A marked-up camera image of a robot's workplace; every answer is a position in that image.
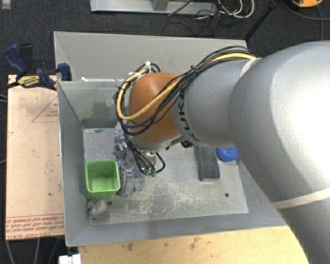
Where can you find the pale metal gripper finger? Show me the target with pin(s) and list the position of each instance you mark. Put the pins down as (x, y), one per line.
(128, 183)
(123, 147)

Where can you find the black cylinder on white bracket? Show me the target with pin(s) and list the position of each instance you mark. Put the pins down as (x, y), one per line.
(187, 144)

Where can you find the green square plastic cup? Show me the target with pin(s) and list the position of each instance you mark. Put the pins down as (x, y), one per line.
(102, 179)

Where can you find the brown cardboard board, red print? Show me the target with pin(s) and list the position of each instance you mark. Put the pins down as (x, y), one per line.
(33, 158)

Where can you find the blue-grey speckled cloth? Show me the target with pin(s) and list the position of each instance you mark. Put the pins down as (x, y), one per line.
(137, 178)

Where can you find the dark grey flat block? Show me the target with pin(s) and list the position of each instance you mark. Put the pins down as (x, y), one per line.
(207, 162)

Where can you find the grey crumpled ball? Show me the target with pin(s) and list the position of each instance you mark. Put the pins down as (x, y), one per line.
(98, 209)

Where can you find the grey metal bin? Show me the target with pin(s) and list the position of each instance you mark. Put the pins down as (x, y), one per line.
(181, 197)

